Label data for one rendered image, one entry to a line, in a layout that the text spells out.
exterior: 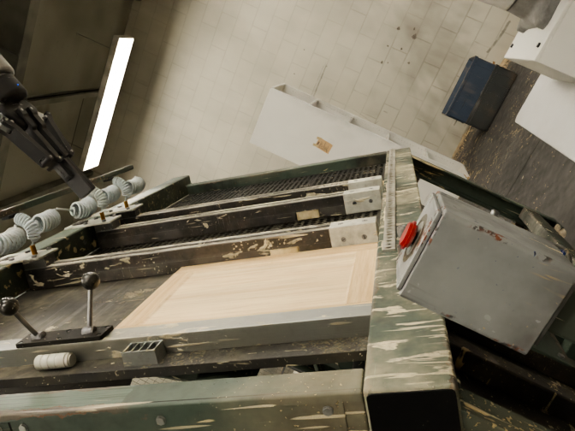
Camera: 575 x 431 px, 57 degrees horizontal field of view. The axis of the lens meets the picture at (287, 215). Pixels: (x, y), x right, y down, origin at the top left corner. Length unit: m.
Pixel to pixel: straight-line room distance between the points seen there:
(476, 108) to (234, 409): 4.89
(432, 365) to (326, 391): 0.15
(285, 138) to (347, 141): 0.61
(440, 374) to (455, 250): 0.18
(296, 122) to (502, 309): 4.61
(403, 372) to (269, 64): 6.05
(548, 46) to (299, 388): 0.63
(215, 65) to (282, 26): 0.96
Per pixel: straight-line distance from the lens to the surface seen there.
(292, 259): 1.39
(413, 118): 6.51
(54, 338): 1.21
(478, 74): 5.48
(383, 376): 0.75
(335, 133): 5.16
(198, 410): 0.80
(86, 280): 1.17
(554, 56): 0.95
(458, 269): 0.66
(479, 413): 0.77
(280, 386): 0.77
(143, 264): 1.61
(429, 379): 0.74
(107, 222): 2.09
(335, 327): 0.97
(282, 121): 5.23
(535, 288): 0.68
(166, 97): 7.13
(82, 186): 0.99
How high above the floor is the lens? 1.04
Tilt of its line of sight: 4 degrees up
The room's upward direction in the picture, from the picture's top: 65 degrees counter-clockwise
